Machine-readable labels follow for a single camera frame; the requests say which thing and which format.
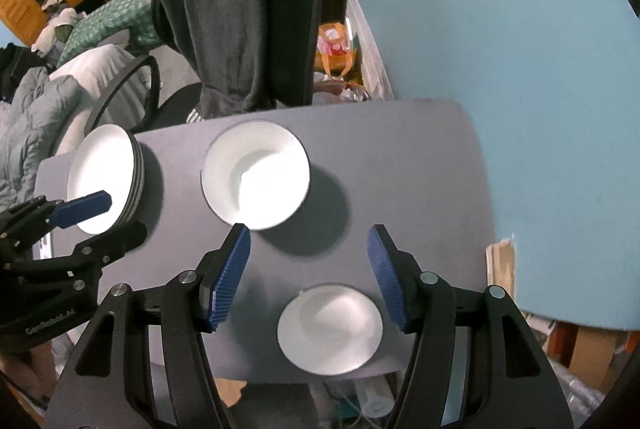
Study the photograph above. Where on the bed with grey sheet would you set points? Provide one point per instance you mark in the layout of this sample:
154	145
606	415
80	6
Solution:
100	69

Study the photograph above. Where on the pile of beige clothes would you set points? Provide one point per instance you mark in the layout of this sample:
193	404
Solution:
57	26

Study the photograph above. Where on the dark grey robe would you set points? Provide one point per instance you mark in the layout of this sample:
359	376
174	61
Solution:
220	9

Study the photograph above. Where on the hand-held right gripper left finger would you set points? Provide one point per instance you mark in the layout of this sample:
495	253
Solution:
230	279

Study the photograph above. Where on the small white bowl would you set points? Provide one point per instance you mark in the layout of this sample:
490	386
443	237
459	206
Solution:
330	331
272	194

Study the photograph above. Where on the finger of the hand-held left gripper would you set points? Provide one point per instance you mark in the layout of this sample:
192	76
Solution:
112	241
85	207

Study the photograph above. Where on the orange bag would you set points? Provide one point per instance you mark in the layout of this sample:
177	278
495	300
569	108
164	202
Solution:
337	51

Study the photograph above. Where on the grey duvet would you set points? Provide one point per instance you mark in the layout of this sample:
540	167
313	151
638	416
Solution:
30	124

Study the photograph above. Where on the wooden board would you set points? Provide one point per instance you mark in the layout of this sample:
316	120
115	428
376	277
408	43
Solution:
501	269

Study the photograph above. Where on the green checkered cloth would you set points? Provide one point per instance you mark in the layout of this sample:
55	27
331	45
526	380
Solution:
110	21

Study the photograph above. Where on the white plate with dark rim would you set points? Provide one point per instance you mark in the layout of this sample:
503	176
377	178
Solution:
100	159
139	172
144	175

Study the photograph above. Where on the black office chair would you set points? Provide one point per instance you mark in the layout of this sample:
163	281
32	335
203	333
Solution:
295	9

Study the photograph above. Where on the person's left hand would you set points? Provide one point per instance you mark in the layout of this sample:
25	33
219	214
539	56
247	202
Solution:
25	376

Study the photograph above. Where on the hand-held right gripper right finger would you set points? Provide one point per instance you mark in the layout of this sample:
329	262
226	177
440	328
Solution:
387	279

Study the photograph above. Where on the cardboard boxes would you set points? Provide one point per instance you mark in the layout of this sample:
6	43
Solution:
590	354

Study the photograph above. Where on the large white bowl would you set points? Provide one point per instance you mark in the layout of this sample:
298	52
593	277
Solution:
222	179

